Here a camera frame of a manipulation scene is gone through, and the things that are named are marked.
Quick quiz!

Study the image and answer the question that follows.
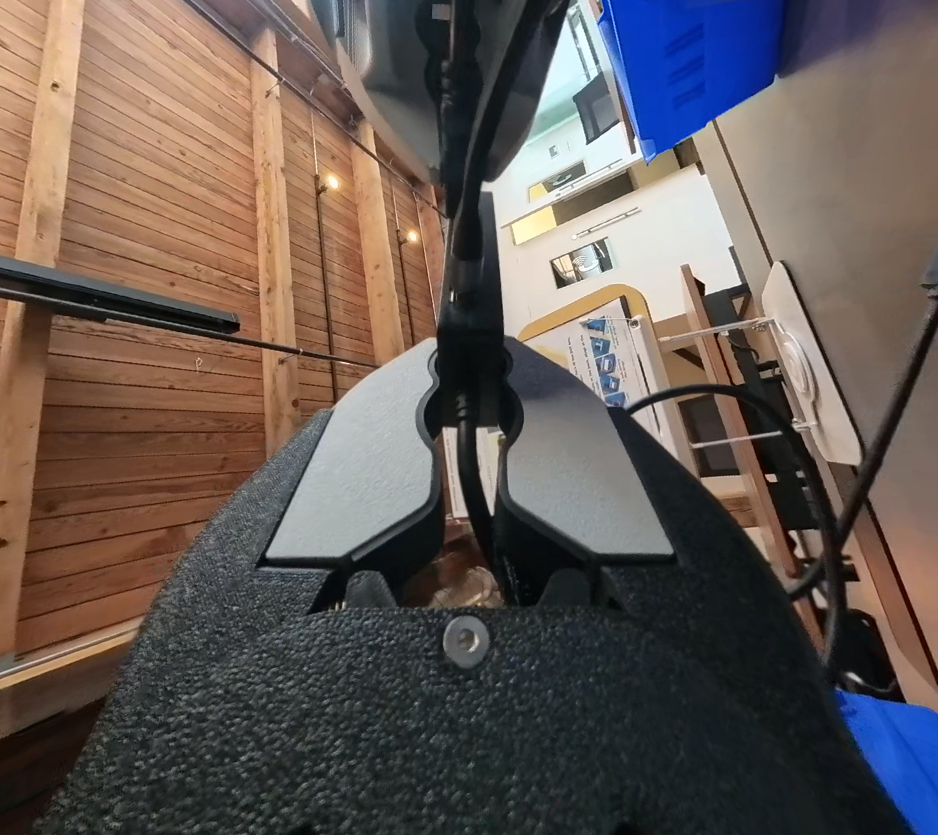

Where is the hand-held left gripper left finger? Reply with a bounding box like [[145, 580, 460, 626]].
[[262, 335, 449, 588]]

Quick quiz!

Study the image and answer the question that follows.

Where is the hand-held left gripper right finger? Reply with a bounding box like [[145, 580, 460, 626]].
[[497, 335, 677, 590]]

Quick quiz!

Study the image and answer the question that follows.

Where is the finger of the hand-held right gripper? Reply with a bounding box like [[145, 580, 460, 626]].
[[297, 0, 459, 187], [462, 0, 596, 193]]

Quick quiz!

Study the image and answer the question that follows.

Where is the black hub cable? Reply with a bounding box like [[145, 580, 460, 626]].
[[456, 318, 938, 698]]

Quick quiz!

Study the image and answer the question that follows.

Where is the blue plastic bin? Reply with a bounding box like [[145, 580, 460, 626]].
[[835, 690, 938, 835], [585, 0, 814, 165]]

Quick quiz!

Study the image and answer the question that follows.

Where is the black usb cable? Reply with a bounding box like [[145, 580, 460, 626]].
[[444, 190, 838, 601]]

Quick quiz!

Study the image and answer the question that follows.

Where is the instruction sign on stand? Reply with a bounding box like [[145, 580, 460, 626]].
[[516, 259, 866, 466]]

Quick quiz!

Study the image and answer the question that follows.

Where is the black ceiling light bar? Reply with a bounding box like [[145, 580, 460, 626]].
[[0, 256, 243, 335]]

